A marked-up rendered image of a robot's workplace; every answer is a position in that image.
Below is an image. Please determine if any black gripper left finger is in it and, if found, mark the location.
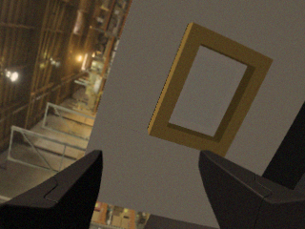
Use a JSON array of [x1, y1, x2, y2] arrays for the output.
[[0, 150, 103, 229]]

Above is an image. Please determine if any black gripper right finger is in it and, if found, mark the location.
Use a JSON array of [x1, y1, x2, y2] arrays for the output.
[[198, 151, 305, 229]]

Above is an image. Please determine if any tan flat board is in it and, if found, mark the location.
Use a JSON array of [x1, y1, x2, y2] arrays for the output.
[[84, 0, 305, 229]]

